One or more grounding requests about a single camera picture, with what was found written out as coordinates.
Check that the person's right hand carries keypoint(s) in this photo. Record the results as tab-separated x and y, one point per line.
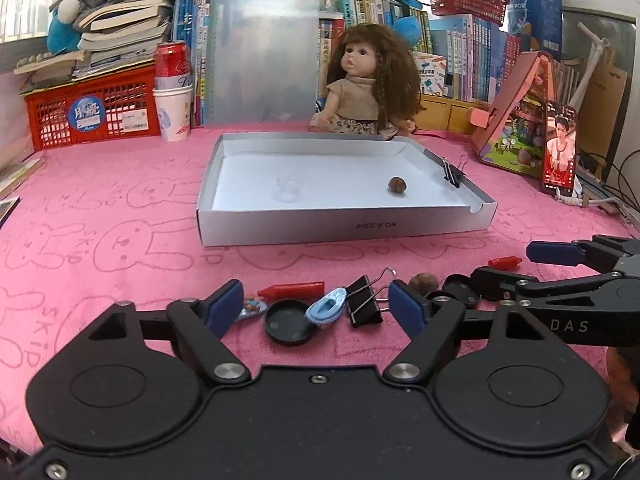
622	370

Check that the row of light blue books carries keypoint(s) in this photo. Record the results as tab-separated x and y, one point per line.
475	55

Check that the wooden drawer shelf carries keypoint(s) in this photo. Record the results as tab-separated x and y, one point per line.
450	112

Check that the black binder clip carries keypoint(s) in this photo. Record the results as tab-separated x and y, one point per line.
364	302
452	172

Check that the brown walnut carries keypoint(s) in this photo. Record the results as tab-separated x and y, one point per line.
422	282
397	184

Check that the clear plastic piece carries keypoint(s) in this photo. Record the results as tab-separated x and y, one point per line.
287	189

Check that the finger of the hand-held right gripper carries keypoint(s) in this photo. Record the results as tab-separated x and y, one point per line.
555	252
505	284

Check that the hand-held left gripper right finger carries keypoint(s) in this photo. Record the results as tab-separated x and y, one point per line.
406	310

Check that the white plastic tube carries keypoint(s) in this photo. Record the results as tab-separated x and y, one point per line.
590	65

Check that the blue and white plush toy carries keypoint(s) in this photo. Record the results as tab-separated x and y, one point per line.
62	25

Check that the light blue toy shoe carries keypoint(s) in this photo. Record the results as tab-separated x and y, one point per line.
326	307

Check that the shallow white cardboard box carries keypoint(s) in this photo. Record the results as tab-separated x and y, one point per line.
340	180

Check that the translucent plastic clipboard case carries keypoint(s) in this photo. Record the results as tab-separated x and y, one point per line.
262	55

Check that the blue cardboard carton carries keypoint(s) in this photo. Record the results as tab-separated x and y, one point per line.
535	12

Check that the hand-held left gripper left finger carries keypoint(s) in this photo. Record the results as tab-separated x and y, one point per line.
223	308

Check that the white printed cardboard box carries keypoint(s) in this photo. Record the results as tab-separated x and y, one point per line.
431	72

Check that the brown-haired doll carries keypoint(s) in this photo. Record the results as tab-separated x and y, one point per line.
367	75

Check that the pink bunny print blanket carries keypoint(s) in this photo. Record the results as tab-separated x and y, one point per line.
110	240

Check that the pink cardboard toy house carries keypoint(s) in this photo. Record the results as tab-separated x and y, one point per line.
515	125

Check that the red soda can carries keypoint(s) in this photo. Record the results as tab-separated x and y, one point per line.
172	62

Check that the flat pile of books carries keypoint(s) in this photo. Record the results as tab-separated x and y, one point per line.
15	175

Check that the smartphone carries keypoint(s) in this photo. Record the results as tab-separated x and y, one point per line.
559	147

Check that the row of colourful books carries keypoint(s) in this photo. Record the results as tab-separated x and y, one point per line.
370	7

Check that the large red plastic basket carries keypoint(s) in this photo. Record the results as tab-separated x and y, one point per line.
90	110

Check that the stack of worn books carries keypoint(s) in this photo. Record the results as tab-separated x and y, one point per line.
125	25

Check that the row of thin blue books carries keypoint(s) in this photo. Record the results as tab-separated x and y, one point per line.
192	50

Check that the black round lid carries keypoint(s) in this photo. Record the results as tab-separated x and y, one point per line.
461	287
287	322
439	296

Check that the brown cardboard sheet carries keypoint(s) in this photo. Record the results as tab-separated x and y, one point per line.
607	105

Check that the white paper cup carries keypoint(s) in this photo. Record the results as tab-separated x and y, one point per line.
172	112

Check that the window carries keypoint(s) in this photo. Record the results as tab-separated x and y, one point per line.
25	5

